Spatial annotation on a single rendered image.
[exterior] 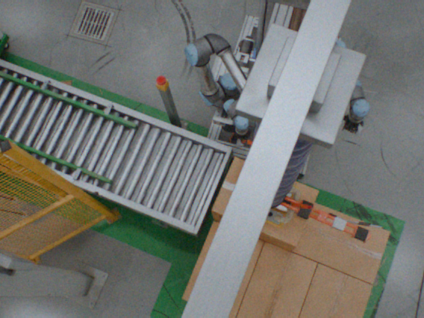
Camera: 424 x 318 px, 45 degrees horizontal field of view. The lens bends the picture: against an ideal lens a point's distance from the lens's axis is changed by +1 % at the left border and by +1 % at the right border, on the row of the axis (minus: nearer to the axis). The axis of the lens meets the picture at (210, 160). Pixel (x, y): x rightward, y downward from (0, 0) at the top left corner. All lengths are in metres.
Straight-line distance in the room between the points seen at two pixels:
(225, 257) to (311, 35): 0.62
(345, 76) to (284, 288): 2.40
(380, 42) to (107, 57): 2.49
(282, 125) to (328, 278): 2.58
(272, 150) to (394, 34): 3.86
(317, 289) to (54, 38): 3.24
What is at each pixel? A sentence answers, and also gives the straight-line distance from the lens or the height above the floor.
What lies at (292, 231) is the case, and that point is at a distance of 3.38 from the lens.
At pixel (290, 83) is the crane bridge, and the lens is 1.34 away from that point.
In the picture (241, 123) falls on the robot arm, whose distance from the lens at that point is 2.89.
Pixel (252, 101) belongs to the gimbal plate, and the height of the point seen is 2.87.
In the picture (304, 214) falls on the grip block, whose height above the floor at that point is 1.20.
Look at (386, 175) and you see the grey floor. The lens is 4.57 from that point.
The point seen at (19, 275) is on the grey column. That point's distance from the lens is 3.03.
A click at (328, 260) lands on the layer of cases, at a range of 3.80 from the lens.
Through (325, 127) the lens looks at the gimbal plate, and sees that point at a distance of 1.50.
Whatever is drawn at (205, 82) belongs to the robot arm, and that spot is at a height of 1.39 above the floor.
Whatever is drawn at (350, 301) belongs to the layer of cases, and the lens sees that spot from 3.82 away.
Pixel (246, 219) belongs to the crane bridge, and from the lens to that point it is 1.24.
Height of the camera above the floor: 4.28
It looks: 75 degrees down
